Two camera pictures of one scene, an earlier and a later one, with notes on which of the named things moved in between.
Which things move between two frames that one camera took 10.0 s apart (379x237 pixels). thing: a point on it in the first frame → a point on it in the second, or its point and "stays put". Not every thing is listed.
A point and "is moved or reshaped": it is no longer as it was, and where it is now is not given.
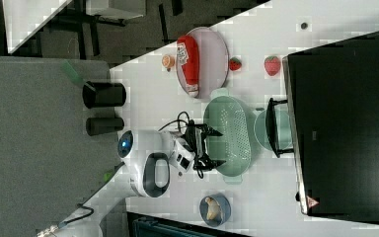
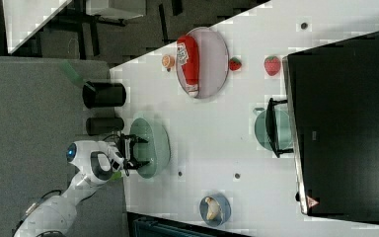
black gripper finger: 209,130 → 136,139
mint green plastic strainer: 236,143 is moved or reshaped
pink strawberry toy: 272,64 stays put
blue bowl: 225,205 stays put
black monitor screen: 341,121 stays put
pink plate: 213,62 stays put
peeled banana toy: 212,208 stays put
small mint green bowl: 284,129 stays put
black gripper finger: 211,164 → 135,164
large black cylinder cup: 104,94 stays put
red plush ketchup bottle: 188,55 stays put
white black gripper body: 189,150 → 121,153
